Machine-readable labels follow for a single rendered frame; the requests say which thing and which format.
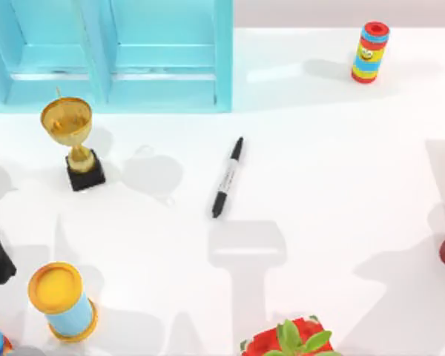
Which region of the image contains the gold trophy with black base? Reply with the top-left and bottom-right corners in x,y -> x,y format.
40,87 -> 107,192

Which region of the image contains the black marker pen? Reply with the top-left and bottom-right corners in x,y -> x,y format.
211,136 -> 245,220

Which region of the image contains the red plant pot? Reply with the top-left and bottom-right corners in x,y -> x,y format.
240,314 -> 334,356

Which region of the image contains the stack of coloured rings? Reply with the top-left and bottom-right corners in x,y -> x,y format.
351,22 -> 391,86

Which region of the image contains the light blue rack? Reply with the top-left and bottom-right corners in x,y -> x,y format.
0,0 -> 234,113

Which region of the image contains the yellow and light blue can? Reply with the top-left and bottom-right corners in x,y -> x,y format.
27,261 -> 99,343

